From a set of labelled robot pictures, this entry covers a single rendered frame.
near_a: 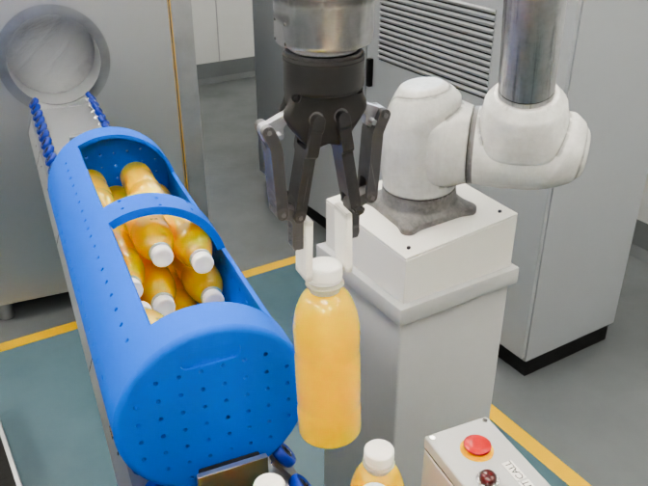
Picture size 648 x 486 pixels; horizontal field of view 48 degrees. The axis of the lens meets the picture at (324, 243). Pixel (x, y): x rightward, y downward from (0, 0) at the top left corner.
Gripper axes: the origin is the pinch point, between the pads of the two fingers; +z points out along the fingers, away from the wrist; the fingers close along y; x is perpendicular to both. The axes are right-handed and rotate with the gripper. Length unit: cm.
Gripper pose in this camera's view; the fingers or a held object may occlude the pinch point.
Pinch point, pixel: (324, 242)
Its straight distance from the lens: 76.3
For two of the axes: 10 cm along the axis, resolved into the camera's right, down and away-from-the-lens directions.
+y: -9.2, 2.0, -3.5
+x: 4.0, 4.4, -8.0
